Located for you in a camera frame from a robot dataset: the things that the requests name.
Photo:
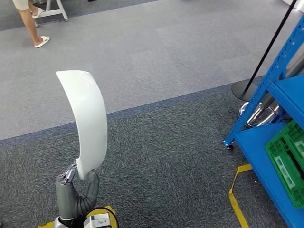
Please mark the chrome round base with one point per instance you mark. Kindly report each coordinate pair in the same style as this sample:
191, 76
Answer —
261, 116

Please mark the black barrier stanchion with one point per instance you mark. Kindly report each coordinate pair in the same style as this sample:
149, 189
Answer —
242, 89

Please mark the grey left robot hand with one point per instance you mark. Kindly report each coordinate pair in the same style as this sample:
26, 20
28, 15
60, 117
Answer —
65, 198

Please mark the person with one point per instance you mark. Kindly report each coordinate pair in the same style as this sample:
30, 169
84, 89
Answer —
29, 22

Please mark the white curved plastic car part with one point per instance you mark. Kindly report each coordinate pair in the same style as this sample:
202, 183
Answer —
90, 119

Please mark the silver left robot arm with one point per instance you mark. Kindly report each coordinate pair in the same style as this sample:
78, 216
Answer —
79, 210

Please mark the green plastic crate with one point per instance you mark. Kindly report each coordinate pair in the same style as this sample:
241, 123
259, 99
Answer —
277, 151

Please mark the white table leg frame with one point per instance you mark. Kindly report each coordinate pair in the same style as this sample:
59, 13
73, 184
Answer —
50, 13

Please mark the blue steel shelf rack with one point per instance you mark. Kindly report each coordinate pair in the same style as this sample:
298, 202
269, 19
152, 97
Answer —
256, 157

